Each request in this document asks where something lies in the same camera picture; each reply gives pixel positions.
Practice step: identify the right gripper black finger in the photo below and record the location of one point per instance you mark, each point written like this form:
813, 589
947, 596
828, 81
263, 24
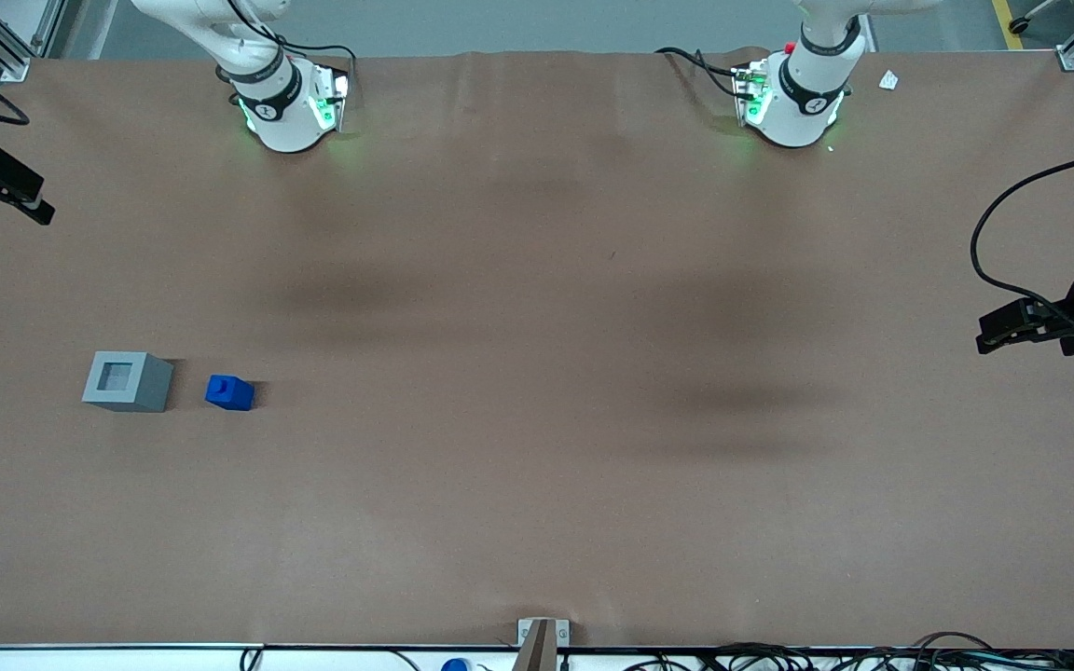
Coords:
34, 211
10, 172

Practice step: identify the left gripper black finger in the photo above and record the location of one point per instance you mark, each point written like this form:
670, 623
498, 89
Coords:
1012, 342
1012, 319

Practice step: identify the blue plastic peg part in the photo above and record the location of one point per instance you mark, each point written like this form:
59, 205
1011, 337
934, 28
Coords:
231, 395

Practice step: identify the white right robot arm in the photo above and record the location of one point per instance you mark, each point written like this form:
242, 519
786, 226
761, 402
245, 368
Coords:
285, 121

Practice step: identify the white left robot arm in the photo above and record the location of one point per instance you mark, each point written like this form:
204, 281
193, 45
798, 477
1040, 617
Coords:
798, 107

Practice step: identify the gray square base block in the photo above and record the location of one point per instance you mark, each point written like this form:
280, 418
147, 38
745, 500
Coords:
131, 396

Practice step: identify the small white paper tag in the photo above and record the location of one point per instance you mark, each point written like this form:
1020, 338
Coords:
888, 80

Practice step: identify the black caster wheel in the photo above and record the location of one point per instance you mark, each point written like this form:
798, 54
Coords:
1019, 25

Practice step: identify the table cover sheet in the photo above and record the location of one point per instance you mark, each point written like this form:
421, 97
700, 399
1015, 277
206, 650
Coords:
537, 419

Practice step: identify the blue round cap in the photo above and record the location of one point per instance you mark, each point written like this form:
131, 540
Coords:
455, 665

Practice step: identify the metal camera post bracket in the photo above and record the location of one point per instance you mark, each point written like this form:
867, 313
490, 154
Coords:
537, 652

